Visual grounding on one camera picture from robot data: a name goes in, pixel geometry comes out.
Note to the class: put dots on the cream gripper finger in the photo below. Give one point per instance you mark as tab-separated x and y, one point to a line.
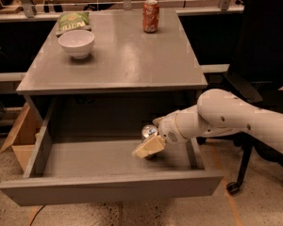
153	144
157	121

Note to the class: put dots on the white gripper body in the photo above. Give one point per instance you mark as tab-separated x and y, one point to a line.
168	128

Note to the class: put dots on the silver blue redbull can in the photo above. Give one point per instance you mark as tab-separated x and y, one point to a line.
146	132

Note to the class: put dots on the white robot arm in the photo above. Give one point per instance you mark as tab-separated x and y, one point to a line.
217	113

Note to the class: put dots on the grey cabinet counter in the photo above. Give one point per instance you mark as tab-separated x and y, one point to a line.
128	78

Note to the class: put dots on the grey open top drawer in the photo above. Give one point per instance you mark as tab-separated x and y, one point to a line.
84	154

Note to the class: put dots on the orange soda can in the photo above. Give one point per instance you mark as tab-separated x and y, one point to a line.
150	14

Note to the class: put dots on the white ceramic bowl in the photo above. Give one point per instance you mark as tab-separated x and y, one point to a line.
77	43

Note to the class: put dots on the black office chair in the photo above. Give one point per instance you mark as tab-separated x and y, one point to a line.
255	73

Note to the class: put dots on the cardboard box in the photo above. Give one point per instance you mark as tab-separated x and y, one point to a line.
23	135

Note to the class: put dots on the green chip bag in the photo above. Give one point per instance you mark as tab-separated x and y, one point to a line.
73	21

